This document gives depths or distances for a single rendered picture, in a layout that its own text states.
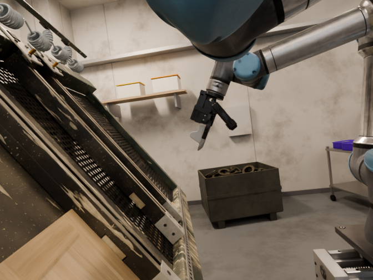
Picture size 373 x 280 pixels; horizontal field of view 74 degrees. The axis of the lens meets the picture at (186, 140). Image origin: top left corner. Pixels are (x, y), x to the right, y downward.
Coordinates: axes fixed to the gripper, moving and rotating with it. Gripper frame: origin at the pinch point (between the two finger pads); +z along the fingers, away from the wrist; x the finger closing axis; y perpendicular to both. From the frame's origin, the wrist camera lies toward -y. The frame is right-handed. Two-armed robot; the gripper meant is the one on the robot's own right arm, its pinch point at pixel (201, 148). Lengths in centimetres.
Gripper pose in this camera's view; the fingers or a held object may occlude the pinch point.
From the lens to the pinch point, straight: 91.2
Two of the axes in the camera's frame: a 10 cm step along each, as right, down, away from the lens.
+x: -1.2, 0.6, -9.9
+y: -9.3, -3.5, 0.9
